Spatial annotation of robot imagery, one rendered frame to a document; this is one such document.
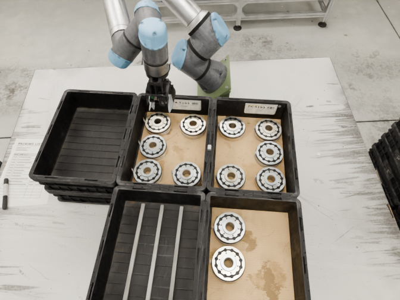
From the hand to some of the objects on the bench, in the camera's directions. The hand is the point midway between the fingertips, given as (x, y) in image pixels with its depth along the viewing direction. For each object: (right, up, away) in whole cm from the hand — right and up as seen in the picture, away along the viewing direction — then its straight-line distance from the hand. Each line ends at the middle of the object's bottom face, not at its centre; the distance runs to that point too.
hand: (162, 106), depth 106 cm
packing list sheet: (-60, -25, +17) cm, 67 cm away
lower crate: (-27, -21, +18) cm, 39 cm away
